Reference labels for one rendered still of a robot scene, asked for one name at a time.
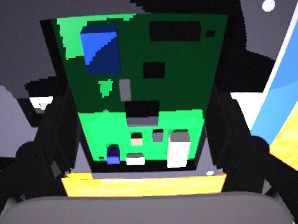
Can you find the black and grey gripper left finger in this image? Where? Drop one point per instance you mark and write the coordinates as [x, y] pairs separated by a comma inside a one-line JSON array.
[[41, 163]]

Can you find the green circuit board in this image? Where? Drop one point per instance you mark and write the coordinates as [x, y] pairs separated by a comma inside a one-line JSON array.
[[141, 82]]

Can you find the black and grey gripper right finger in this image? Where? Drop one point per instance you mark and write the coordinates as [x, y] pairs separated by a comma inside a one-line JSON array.
[[244, 158]]

